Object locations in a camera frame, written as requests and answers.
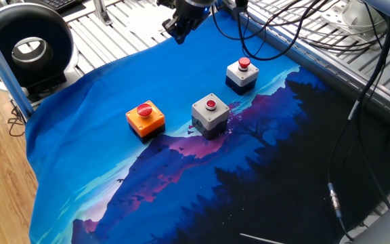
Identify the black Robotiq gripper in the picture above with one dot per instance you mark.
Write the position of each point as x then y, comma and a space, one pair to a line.
191, 11

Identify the white navy button box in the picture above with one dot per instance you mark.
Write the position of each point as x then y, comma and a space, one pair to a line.
242, 76

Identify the grey button box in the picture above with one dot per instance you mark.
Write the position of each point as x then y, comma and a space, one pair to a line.
210, 117

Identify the orange button box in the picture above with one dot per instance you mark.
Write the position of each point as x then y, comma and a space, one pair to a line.
146, 122

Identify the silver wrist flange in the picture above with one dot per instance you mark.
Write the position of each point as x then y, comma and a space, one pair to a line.
200, 2

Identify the white paper sheet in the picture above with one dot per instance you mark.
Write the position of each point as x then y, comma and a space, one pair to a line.
144, 23

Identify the blue landscape printed cloth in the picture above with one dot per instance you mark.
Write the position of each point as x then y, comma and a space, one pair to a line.
97, 118

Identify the black keyboard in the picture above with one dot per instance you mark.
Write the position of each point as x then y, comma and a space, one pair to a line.
58, 3

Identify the silver mounting plate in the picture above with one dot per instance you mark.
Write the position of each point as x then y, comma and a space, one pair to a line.
350, 17

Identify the white zip tie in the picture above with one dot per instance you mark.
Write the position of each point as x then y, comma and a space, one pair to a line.
259, 238

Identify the small aluminium upright bracket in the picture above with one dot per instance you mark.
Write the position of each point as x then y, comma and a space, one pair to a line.
102, 13

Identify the grey aluminium table rail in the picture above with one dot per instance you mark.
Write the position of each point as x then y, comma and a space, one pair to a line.
334, 72

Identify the aluminium frame post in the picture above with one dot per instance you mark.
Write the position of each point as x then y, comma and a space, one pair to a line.
2, 67

